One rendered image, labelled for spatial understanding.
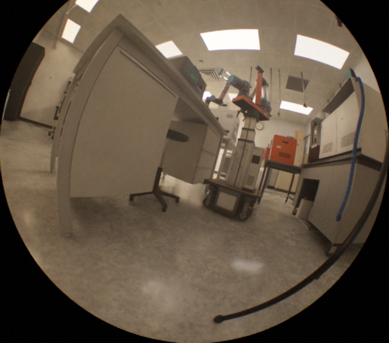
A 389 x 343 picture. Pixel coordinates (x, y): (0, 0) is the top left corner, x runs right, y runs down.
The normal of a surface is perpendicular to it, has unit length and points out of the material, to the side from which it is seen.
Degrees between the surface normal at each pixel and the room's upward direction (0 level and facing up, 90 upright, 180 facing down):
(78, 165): 90
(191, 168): 90
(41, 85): 90
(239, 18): 180
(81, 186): 90
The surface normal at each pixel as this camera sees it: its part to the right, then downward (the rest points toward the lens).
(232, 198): -0.49, -0.18
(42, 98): 0.87, 0.22
